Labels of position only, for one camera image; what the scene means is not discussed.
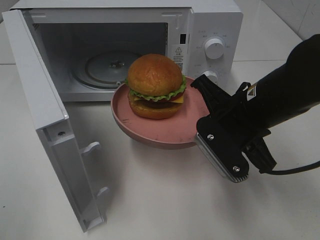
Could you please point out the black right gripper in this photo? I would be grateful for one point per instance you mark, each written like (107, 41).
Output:
(231, 114)

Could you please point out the pink round plate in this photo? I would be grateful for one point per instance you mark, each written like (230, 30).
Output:
(176, 132)

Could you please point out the toy hamburger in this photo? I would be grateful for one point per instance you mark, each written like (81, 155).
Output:
(156, 87)

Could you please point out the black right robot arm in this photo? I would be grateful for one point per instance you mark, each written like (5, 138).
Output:
(288, 91)

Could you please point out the lower white control knob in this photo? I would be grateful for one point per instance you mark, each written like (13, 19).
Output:
(211, 75)

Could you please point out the white control knob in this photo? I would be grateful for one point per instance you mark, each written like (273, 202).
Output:
(211, 75)
(214, 48)

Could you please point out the upper white control knob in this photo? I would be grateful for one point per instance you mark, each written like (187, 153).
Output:
(214, 48)

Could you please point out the warning label sticker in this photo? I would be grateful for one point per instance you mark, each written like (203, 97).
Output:
(178, 55)

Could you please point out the glass microwave turntable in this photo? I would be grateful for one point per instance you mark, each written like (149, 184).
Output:
(107, 70)

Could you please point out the white microwave oven body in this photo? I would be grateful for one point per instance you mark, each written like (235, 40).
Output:
(77, 28)

